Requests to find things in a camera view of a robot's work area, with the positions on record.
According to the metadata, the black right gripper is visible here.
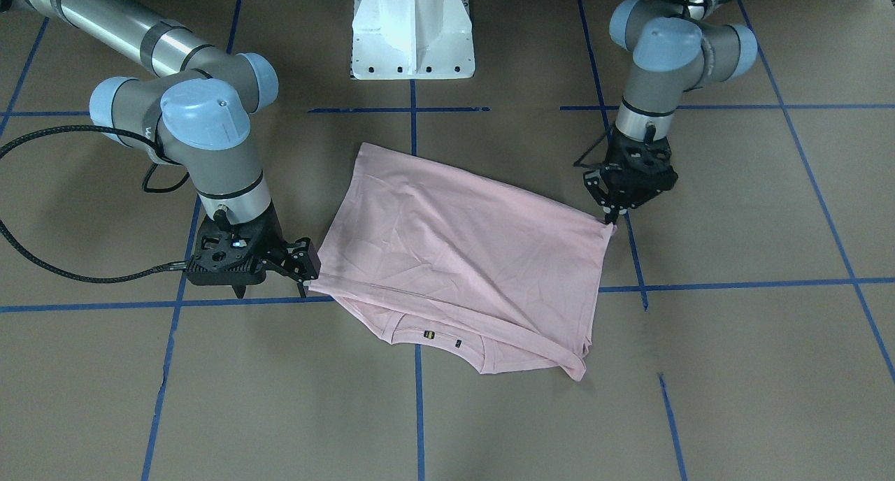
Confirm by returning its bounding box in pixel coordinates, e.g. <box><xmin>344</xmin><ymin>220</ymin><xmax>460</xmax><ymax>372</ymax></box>
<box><xmin>185</xmin><ymin>207</ymin><xmax>322</xmax><ymax>299</ymax></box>

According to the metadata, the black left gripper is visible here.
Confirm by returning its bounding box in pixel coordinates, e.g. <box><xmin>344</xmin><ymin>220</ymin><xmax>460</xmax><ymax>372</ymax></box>
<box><xmin>584</xmin><ymin>133</ymin><xmax>678</xmax><ymax>225</ymax></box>

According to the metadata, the pink snoopy t-shirt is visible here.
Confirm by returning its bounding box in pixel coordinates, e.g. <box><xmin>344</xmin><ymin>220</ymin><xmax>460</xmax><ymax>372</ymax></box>
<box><xmin>311</xmin><ymin>143</ymin><xmax>616</xmax><ymax>381</ymax></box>

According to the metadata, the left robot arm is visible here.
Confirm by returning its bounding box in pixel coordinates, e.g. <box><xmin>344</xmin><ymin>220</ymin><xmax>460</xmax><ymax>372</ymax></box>
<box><xmin>575</xmin><ymin>0</ymin><xmax>758</xmax><ymax>225</ymax></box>

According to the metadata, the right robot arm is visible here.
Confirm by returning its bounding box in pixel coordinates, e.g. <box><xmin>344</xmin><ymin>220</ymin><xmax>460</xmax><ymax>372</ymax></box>
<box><xmin>2</xmin><ymin>0</ymin><xmax>322</xmax><ymax>298</ymax></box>

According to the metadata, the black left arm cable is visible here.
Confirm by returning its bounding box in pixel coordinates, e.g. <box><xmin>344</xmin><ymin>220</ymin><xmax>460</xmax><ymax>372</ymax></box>
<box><xmin>573</xmin><ymin>0</ymin><xmax>714</xmax><ymax>168</ymax></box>

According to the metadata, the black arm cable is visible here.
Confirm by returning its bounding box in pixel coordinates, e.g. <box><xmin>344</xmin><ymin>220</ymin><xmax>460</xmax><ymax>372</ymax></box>
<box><xmin>573</xmin><ymin>0</ymin><xmax>714</xmax><ymax>168</ymax></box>
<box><xmin>0</xmin><ymin>124</ymin><xmax>193</xmax><ymax>285</ymax></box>

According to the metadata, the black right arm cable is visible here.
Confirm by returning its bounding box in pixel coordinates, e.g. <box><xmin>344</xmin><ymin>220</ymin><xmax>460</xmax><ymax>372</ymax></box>
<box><xmin>0</xmin><ymin>124</ymin><xmax>193</xmax><ymax>285</ymax></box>

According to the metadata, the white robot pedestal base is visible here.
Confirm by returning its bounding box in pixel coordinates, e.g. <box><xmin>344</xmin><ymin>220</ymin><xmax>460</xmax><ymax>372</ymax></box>
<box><xmin>350</xmin><ymin>0</ymin><xmax>476</xmax><ymax>80</ymax></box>

